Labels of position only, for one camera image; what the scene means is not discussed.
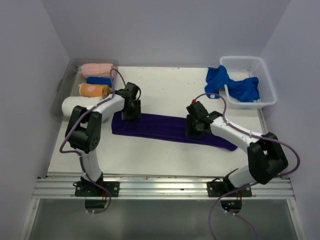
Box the purple towel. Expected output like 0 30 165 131
111 111 237 152

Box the orange polka dot towel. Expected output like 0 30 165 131
79 83 112 98

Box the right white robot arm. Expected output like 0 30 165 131
186 101 289 197

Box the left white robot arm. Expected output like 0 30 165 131
59 82 141 197

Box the blue rolled towel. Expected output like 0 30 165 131
86 76 112 87

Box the pink rolled towel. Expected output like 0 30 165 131
81 63 117 78

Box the white rolled towel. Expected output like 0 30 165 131
61 96 103 118

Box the grey plastic tray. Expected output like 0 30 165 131
50 58 119 120

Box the white plastic basket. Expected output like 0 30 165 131
219 56 277 110

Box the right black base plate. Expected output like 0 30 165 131
206 177 253 198

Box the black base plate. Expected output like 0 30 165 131
72 177 120 197
206 177 253 198

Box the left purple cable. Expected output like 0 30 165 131
59 68 128 215

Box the aluminium mounting rail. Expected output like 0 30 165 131
32 173 295 200

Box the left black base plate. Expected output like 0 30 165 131
72 177 120 197

